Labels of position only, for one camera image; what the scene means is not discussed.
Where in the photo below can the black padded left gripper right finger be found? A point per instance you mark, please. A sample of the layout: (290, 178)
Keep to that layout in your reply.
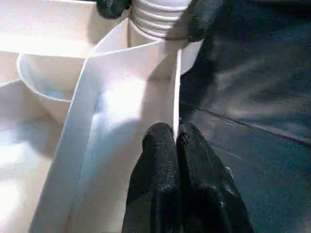
(206, 194)

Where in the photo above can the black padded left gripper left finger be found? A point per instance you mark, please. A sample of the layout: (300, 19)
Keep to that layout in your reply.
(155, 182)

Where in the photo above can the white plastic table top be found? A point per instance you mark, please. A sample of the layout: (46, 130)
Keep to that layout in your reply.
(116, 102)

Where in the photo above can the white plastic table leg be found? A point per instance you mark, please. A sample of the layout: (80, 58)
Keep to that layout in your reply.
(158, 21)

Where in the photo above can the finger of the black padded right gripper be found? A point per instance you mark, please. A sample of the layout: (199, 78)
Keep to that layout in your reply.
(111, 8)
(196, 19)

